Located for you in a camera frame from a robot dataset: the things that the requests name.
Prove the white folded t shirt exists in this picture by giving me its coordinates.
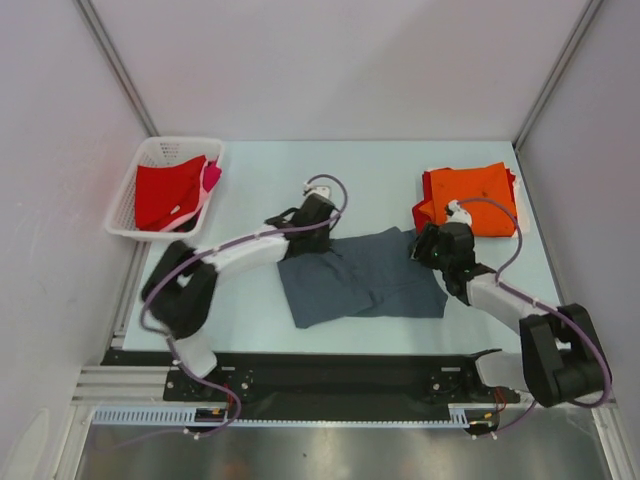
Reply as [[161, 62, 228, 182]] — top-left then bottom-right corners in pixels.
[[512, 176, 531, 235]]

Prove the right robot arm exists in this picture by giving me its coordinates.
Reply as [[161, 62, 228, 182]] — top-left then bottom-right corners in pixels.
[[411, 222, 612, 408]]

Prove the aluminium frame rail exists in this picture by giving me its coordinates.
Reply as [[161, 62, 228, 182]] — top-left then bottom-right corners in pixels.
[[72, 366, 169, 406]]

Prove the red shirt in basket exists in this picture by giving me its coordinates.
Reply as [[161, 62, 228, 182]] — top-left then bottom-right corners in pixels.
[[134, 155, 207, 232]]

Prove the aluminium corner post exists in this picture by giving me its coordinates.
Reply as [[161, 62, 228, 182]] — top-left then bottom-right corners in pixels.
[[512, 0, 606, 155], [72, 0, 159, 137]]

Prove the right aluminium corner post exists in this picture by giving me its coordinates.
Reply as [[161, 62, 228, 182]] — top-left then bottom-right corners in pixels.
[[512, 0, 606, 155]]

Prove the left aluminium corner post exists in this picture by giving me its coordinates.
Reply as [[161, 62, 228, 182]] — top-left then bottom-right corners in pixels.
[[72, 0, 159, 137]]

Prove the grey blue t shirt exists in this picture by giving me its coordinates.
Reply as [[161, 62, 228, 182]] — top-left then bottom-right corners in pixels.
[[278, 227, 448, 329]]

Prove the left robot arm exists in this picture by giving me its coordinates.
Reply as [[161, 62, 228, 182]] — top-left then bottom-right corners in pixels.
[[139, 193, 345, 400]]

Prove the orange folded t shirt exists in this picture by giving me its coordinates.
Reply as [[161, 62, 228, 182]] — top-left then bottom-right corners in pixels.
[[417, 162, 519, 238]]

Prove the pink shirt in basket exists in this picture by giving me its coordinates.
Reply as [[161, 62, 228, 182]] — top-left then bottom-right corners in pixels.
[[172, 159, 222, 233]]

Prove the white cable duct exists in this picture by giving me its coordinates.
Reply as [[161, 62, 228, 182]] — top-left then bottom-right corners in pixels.
[[93, 405, 498, 429]]

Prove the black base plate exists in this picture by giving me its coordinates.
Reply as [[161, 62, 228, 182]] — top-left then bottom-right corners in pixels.
[[99, 348, 521, 424]]

